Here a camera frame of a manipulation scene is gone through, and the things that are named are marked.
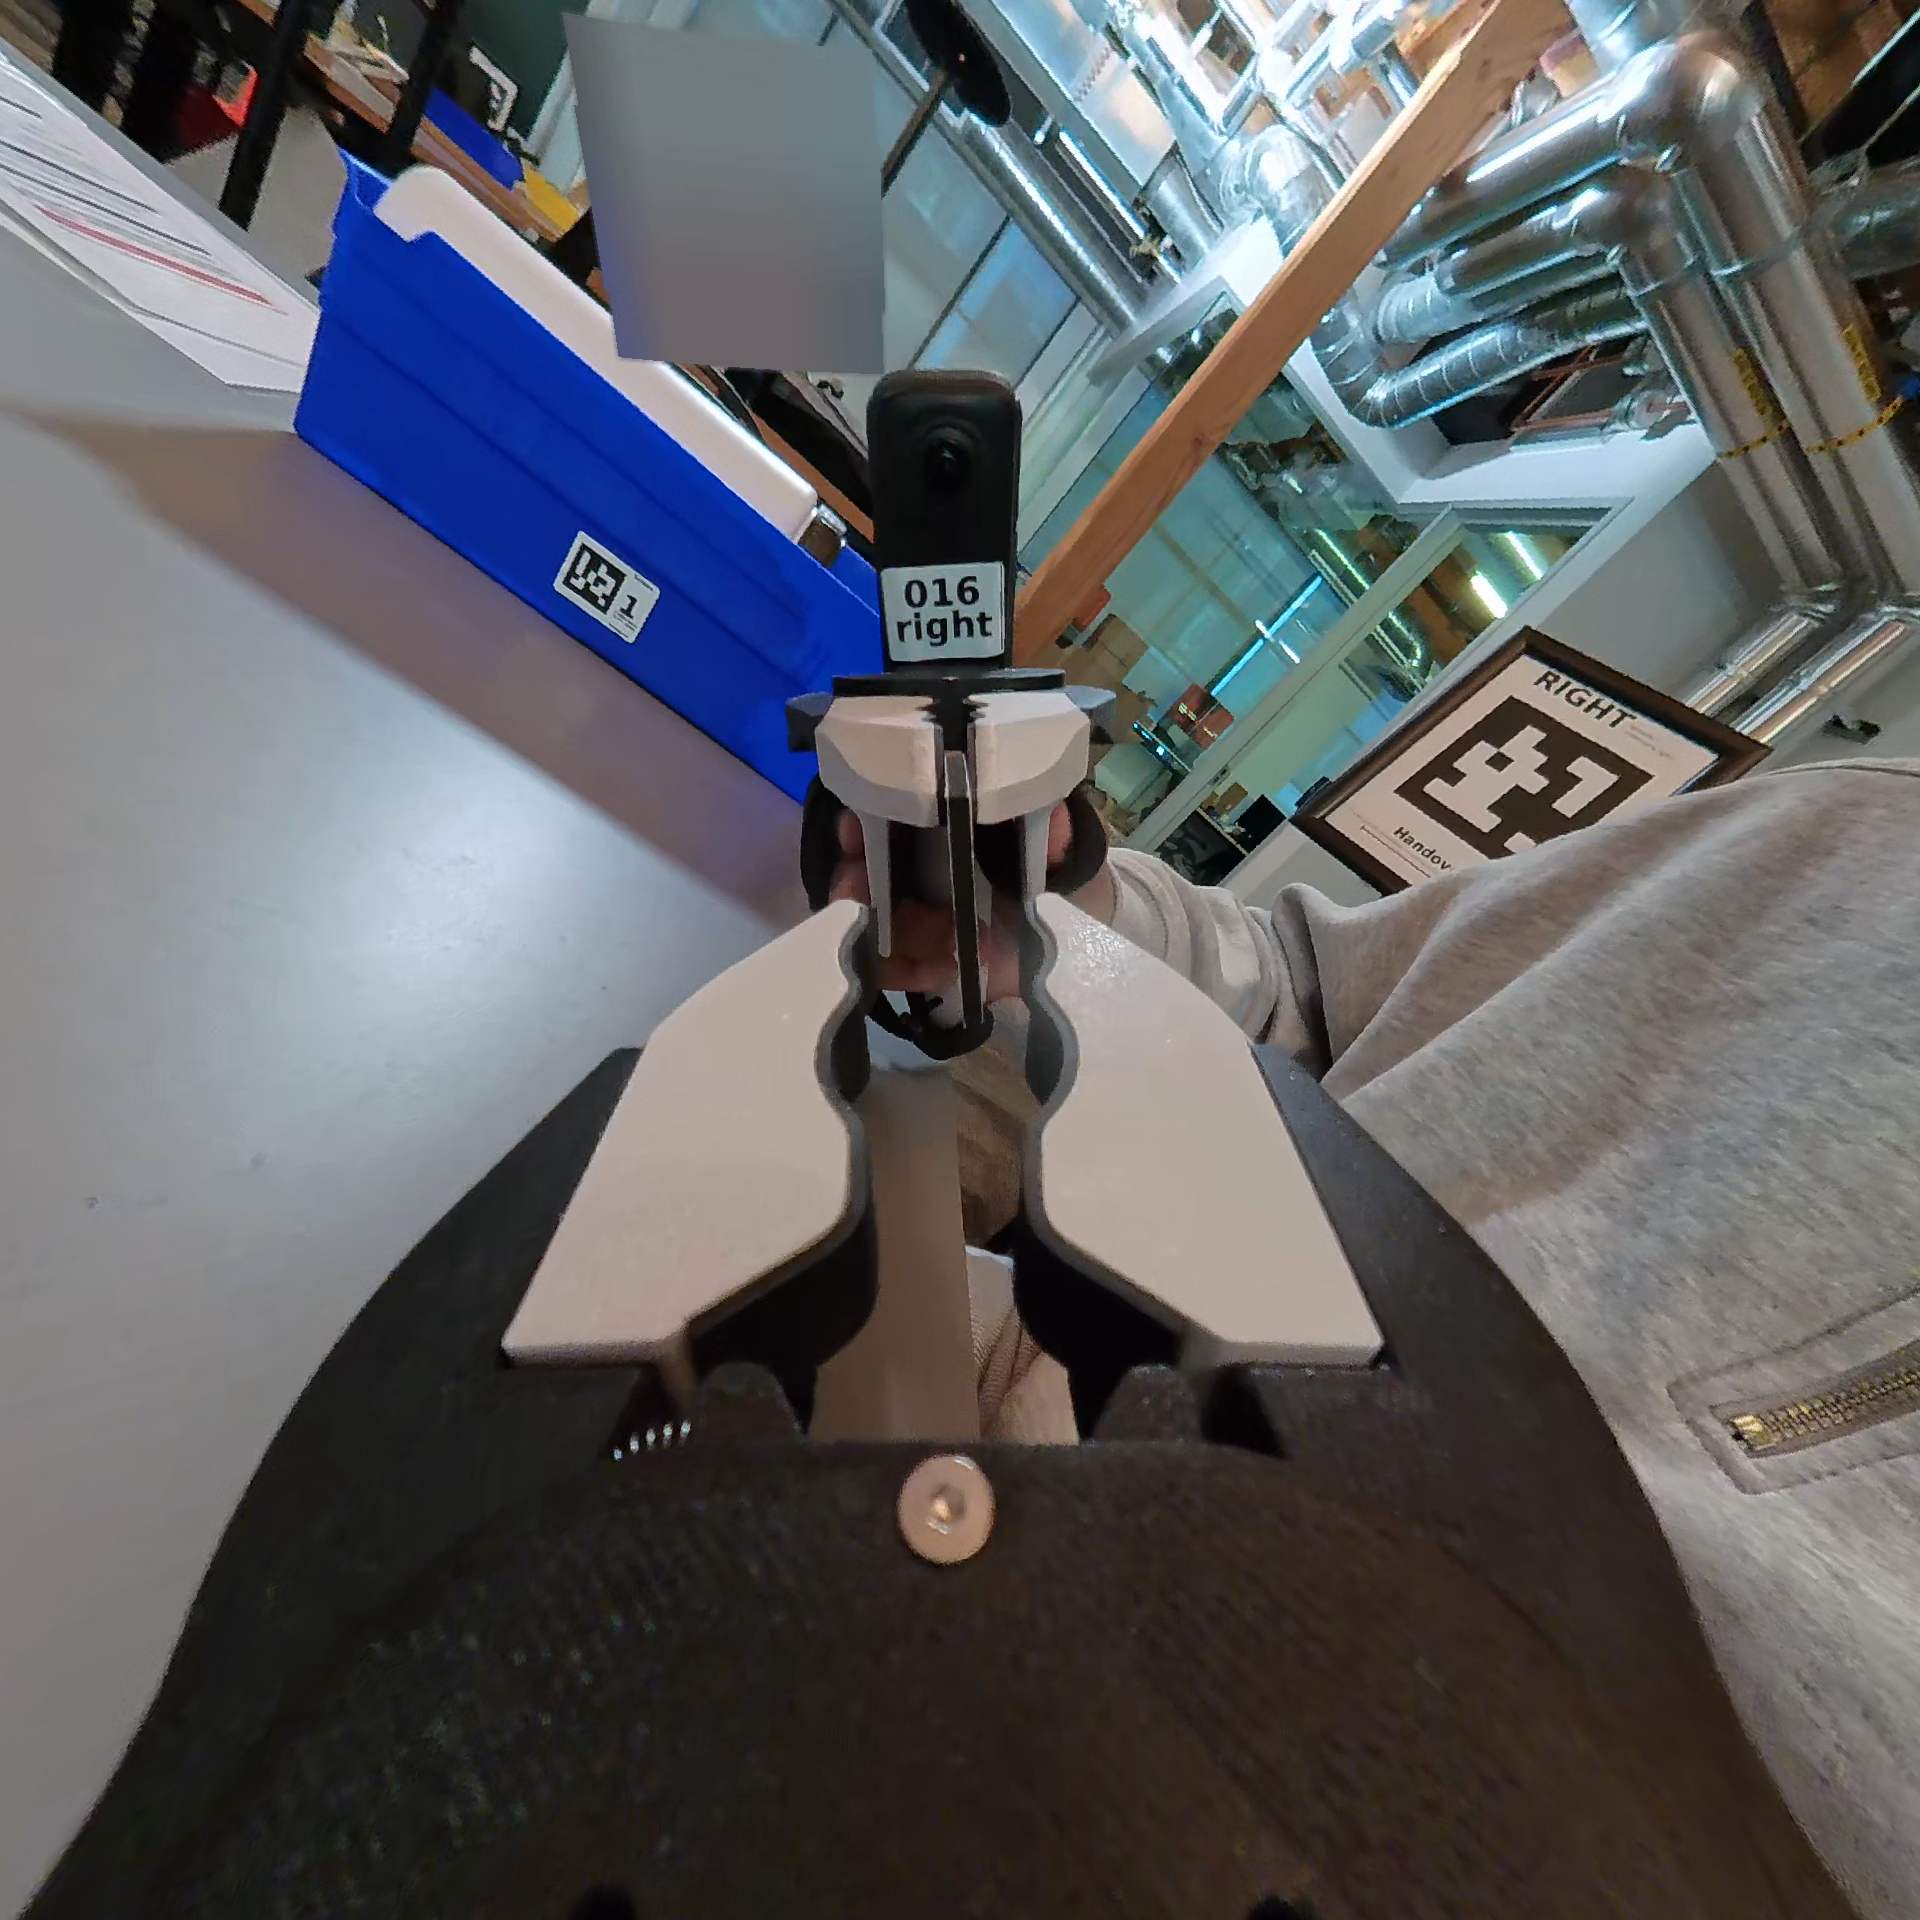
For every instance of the paper sheets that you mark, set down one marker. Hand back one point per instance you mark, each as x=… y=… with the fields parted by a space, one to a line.
x=134 y=239

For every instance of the person's right hand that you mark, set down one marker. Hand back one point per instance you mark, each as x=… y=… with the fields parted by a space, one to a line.
x=930 y=961

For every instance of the black round lamp stand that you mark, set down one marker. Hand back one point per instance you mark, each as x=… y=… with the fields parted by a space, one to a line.
x=960 y=60

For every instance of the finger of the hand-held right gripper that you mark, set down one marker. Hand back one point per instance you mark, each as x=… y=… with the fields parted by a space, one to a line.
x=882 y=887
x=1038 y=887

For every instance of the wooden post beam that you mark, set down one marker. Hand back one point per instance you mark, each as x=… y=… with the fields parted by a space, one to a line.
x=1275 y=303

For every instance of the blue bin with marker tag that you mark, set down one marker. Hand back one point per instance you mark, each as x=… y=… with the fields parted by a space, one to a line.
x=482 y=452

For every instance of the white plastic case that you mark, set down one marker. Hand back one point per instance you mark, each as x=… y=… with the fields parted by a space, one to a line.
x=452 y=239

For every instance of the bundle of silver pipes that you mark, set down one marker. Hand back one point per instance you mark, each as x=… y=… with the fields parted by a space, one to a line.
x=1694 y=228

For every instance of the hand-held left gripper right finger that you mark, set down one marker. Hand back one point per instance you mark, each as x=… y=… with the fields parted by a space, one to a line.
x=1200 y=1199

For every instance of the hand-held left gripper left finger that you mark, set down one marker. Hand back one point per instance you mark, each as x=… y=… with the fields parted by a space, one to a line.
x=707 y=1188

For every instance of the framed marker sign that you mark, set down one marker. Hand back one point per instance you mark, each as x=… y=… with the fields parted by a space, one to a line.
x=1528 y=765

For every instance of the black metal shelf rack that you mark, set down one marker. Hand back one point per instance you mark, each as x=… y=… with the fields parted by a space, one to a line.
x=267 y=107

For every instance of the person's right forearm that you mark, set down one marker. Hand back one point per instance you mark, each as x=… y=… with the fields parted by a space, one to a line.
x=1200 y=961

